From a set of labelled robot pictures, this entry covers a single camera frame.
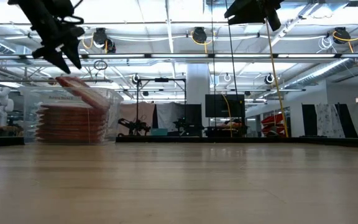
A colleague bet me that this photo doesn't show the black background rig frame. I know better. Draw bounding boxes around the black background rig frame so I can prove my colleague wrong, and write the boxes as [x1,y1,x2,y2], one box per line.
[135,77,188,138]

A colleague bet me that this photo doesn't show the yellow hanging cable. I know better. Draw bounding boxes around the yellow hanging cable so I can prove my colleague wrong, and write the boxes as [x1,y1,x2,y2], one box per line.
[265,18,290,138]

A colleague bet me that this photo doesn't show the red storage bins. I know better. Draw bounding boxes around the red storage bins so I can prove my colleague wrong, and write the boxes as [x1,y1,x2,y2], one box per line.
[260,113,285,134]

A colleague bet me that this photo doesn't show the pink cloth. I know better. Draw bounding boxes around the pink cloth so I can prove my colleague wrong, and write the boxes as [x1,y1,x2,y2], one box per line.
[116,102,155,136]

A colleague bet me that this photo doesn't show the thin yellow cable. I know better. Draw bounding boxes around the thin yellow cable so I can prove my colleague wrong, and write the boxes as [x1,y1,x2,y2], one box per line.
[221,93,233,138]

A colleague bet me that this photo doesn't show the black hanging cable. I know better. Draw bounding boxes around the black hanging cable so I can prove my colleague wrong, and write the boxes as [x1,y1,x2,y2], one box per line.
[209,0,217,138]
[225,17,242,138]

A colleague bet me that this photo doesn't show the low black table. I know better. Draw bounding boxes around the low black table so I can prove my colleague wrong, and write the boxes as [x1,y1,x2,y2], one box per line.
[204,125,249,138]

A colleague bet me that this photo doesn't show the black cable loop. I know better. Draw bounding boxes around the black cable loop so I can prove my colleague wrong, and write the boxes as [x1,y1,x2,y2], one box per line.
[93,59,108,83]

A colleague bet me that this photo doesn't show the teal box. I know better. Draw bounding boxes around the teal box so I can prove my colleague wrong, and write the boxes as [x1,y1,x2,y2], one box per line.
[150,128,169,137]

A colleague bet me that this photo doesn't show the black metal table frame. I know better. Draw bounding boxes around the black metal table frame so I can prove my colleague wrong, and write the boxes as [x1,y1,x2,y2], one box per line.
[0,136,358,149]

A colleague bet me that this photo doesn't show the long light bar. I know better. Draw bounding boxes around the long light bar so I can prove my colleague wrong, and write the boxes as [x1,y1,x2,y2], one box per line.
[0,53,358,60]

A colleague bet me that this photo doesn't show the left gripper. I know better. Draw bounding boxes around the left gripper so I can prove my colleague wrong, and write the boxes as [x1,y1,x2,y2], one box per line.
[7,0,86,75]

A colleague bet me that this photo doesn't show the black panel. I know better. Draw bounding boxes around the black panel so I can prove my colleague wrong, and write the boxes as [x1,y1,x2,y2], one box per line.
[301,104,318,137]
[183,104,203,131]
[335,103,358,139]

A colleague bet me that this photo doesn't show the patterned white cloth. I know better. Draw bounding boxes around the patterned white cloth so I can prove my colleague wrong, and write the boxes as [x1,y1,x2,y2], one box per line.
[314,103,346,139]

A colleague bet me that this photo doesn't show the clear plastic bin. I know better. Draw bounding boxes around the clear plastic bin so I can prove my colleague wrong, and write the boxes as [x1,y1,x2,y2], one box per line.
[19,86,124,146]

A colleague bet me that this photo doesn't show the white robot figure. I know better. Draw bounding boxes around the white robot figure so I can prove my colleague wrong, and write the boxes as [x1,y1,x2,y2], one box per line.
[0,86,15,128]

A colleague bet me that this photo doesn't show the black monitor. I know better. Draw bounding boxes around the black monitor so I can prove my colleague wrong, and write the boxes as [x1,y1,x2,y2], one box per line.
[204,93,246,118]

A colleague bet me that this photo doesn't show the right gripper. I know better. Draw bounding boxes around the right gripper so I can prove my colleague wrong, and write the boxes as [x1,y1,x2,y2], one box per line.
[224,0,286,32]

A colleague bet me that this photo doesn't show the black ceiling cable reel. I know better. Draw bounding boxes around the black ceiling cable reel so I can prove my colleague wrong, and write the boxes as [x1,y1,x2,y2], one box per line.
[333,27,351,44]
[91,27,109,48]
[104,39,117,54]
[191,27,208,44]

